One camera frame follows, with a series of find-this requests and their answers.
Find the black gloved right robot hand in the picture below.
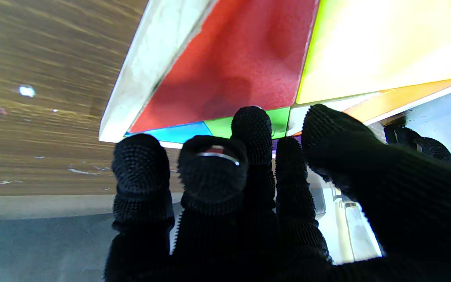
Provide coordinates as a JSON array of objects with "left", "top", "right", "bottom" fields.
[{"left": 104, "top": 104, "right": 451, "bottom": 282}]

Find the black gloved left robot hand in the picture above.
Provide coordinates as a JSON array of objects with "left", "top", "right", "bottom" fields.
[{"left": 383, "top": 125, "right": 451, "bottom": 170}]

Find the orange tangram parallelogram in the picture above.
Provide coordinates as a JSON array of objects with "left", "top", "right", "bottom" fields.
[{"left": 343, "top": 76, "right": 451, "bottom": 123}]

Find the purple tangram triangle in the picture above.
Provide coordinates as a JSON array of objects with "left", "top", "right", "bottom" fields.
[{"left": 271, "top": 136, "right": 302, "bottom": 151}]

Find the green tangram square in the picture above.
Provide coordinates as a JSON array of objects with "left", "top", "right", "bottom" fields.
[{"left": 204, "top": 107, "right": 291, "bottom": 139}]

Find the large yellow tangram triangle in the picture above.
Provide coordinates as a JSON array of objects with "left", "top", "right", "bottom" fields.
[{"left": 296, "top": 0, "right": 451, "bottom": 105}]

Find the small blue tangram triangle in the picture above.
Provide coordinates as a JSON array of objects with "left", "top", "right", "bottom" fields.
[{"left": 124, "top": 121, "right": 213, "bottom": 144}]

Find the large red tangram triangle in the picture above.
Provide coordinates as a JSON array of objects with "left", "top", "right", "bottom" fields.
[{"left": 128, "top": 0, "right": 320, "bottom": 134}]

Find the square wooden tangram tray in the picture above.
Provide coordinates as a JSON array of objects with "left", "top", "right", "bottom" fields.
[{"left": 99, "top": 0, "right": 451, "bottom": 149}]

